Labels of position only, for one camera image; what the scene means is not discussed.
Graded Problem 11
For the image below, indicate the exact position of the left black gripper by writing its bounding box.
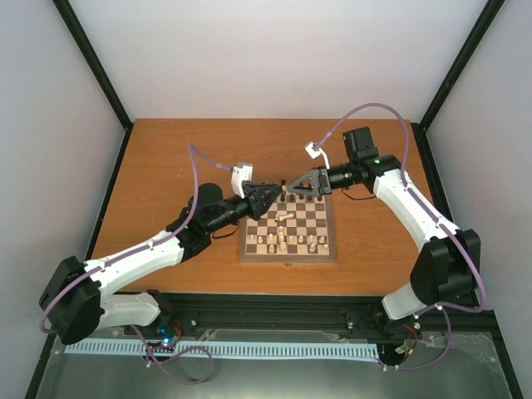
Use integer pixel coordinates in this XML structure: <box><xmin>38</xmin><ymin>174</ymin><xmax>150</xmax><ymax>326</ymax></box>
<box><xmin>207</xmin><ymin>184</ymin><xmax>283</xmax><ymax>234</ymax></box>

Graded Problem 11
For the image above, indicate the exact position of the wooden chess board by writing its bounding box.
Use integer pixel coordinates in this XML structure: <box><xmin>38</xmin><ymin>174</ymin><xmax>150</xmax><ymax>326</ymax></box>
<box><xmin>239</xmin><ymin>196</ymin><xmax>337</xmax><ymax>265</ymax></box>

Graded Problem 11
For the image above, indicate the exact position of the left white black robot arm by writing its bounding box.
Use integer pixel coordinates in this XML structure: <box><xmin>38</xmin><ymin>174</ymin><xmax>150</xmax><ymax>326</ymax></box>
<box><xmin>39</xmin><ymin>183</ymin><xmax>283</xmax><ymax>345</ymax></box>

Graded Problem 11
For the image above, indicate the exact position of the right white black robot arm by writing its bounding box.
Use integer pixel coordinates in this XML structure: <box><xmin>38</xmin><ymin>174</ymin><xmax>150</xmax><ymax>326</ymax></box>
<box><xmin>287</xmin><ymin>127</ymin><xmax>486</xmax><ymax>336</ymax></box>

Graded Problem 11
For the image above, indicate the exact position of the dark chess pieces row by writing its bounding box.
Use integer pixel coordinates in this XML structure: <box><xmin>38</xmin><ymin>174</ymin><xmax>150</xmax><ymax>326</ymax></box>
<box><xmin>279</xmin><ymin>180</ymin><xmax>323</xmax><ymax>203</ymax></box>

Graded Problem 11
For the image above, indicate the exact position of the green lit circuit board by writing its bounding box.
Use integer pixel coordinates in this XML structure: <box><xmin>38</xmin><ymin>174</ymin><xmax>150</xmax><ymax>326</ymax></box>
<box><xmin>161</xmin><ymin>337</ymin><xmax>176</xmax><ymax>347</ymax></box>

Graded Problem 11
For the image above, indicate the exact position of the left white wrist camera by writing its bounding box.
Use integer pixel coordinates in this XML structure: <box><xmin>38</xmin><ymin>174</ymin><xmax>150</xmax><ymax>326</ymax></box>
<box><xmin>231</xmin><ymin>162</ymin><xmax>254</xmax><ymax>198</ymax></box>

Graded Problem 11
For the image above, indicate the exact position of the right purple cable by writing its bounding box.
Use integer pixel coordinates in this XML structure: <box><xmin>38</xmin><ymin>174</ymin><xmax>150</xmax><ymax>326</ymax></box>
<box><xmin>315</xmin><ymin>102</ymin><xmax>488</xmax><ymax>372</ymax></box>

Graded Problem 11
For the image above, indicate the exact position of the right black frame post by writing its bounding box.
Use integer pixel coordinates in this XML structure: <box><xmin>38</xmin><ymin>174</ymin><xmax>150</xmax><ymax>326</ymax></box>
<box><xmin>417</xmin><ymin>0</ymin><xmax>507</xmax><ymax>130</ymax></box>

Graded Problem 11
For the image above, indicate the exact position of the black frame post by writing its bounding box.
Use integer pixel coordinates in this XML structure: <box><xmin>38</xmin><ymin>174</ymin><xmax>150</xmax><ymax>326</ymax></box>
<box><xmin>52</xmin><ymin>0</ymin><xmax>134</xmax><ymax>131</ymax></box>
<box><xmin>417</xmin><ymin>0</ymin><xmax>507</xmax><ymax>130</ymax></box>

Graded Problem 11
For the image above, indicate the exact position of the black aluminium frame rail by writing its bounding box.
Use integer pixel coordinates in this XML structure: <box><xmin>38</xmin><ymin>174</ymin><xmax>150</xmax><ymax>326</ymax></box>
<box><xmin>53</xmin><ymin>291</ymin><xmax>498</xmax><ymax>333</ymax></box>

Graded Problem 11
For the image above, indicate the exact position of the light blue slotted cable duct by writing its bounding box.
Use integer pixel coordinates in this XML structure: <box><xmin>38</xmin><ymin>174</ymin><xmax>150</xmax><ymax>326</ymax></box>
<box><xmin>64</xmin><ymin>338</ymin><xmax>378</xmax><ymax>362</ymax></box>

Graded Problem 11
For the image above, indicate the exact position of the left black frame post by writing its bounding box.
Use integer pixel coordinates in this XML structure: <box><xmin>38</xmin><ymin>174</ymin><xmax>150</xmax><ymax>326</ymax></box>
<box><xmin>52</xmin><ymin>0</ymin><xmax>134</xmax><ymax>131</ymax></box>

